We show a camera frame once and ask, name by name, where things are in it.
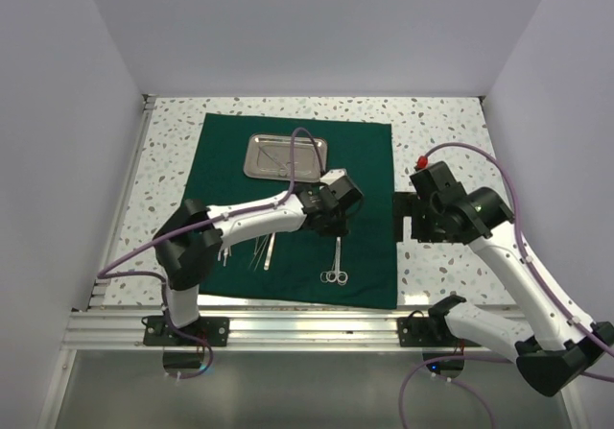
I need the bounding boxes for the thin steel tweezers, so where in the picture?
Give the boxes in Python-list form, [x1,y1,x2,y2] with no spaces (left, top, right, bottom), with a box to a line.
[248,235,270,271]

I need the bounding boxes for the dark green surgical cloth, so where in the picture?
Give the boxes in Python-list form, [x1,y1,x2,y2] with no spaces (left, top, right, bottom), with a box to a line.
[183,113,397,310]

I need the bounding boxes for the steel surgical scissors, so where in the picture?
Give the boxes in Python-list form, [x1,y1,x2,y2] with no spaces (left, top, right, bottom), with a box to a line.
[319,237,342,284]

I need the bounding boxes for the wide steel tweezers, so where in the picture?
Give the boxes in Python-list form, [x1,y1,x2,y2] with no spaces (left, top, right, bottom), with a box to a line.
[263,233,276,271]

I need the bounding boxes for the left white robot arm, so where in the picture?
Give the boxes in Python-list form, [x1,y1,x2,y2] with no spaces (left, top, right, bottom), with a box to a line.
[153,169,364,346]

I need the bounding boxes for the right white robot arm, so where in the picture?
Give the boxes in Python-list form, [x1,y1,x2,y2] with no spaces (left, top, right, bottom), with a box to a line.
[392,161,613,396]

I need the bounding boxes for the steel instrument tray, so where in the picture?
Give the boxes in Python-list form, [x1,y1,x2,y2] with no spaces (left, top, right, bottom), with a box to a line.
[243,133,328,182]

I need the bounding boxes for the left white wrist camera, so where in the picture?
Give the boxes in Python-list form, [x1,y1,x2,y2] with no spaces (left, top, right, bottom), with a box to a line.
[319,168,347,188]

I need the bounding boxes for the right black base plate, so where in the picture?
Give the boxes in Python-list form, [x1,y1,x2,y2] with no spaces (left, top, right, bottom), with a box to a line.
[396,316,479,348]

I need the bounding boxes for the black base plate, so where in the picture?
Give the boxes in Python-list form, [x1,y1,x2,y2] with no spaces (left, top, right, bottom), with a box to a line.
[141,316,230,347]
[396,316,479,348]

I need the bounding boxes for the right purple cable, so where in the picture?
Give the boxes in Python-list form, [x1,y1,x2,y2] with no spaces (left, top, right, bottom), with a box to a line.
[400,142,614,429]

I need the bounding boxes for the purple cable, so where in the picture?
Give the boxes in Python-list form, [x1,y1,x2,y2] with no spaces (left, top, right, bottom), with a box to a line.
[96,127,332,380]
[400,142,614,429]

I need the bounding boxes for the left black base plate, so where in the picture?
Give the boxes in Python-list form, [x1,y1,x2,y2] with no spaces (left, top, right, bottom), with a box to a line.
[141,316,230,347]

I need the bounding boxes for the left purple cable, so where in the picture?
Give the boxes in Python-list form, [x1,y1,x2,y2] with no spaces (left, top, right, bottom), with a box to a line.
[96,127,332,380]

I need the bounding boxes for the left side aluminium rail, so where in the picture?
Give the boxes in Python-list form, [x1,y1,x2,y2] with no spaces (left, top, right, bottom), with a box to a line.
[85,93,156,310]

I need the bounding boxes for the aluminium mounting rail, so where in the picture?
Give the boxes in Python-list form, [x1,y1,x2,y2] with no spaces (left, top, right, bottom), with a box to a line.
[60,304,417,352]

